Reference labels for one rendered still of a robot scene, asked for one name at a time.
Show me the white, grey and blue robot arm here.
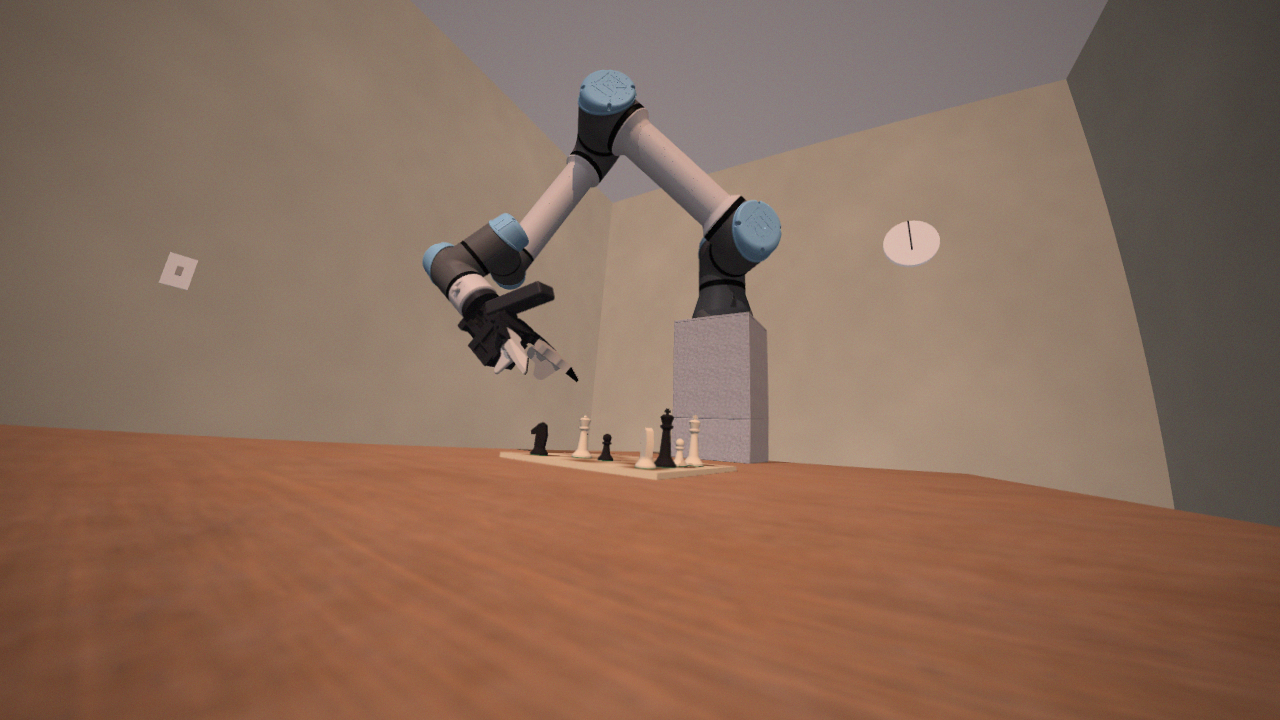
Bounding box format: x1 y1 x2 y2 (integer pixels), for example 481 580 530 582
422 70 781 318

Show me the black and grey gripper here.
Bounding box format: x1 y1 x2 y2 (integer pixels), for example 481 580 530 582
458 290 579 382

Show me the chessboard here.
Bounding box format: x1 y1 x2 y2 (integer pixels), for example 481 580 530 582
500 452 737 480

